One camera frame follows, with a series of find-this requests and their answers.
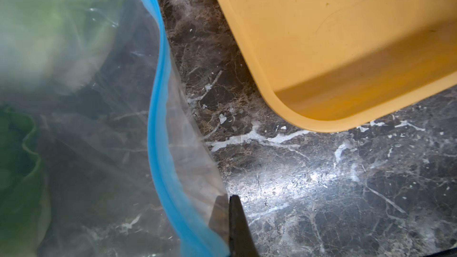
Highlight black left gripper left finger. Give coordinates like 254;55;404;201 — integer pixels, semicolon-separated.
208;195;229;244

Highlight clear plastic bag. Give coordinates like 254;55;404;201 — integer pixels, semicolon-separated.
13;0;230;257

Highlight chinese cabbage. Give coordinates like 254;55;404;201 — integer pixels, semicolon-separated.
1;0;125;257

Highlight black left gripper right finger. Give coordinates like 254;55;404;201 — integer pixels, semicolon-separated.
228;195;259;257

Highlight yellow plastic tray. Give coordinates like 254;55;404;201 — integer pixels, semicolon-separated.
218;0;457;133

